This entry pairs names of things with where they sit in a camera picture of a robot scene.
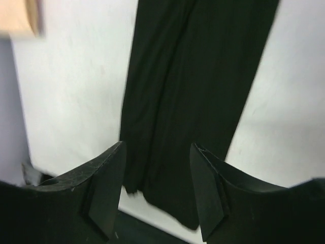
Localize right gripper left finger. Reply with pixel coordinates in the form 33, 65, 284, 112
1, 141, 126, 243

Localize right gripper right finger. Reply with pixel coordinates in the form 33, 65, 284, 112
190, 144, 324, 243

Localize black graphic t shirt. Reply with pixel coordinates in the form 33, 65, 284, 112
120, 0, 279, 230

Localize folded cream t shirt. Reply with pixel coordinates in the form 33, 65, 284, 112
1, 0, 44, 38

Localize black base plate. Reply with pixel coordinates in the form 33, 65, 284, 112
109, 210, 203, 243

